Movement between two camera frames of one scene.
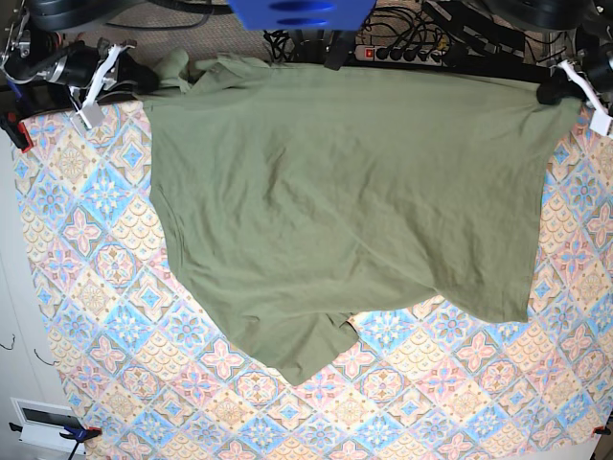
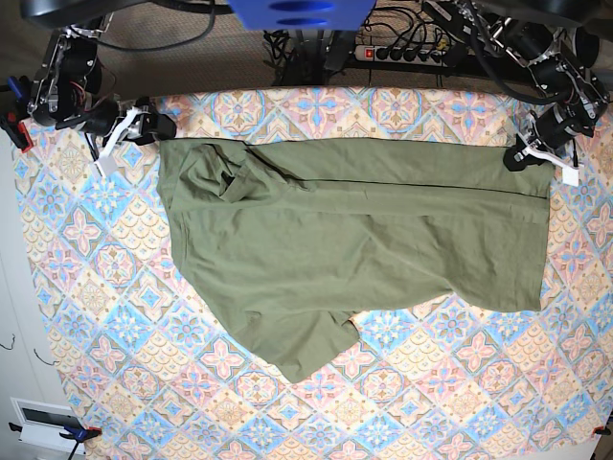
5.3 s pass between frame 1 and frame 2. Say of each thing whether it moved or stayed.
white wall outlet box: stayed
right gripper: moved
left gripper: moved
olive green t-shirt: moved
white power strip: stayed
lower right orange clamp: stayed
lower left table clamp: stayed
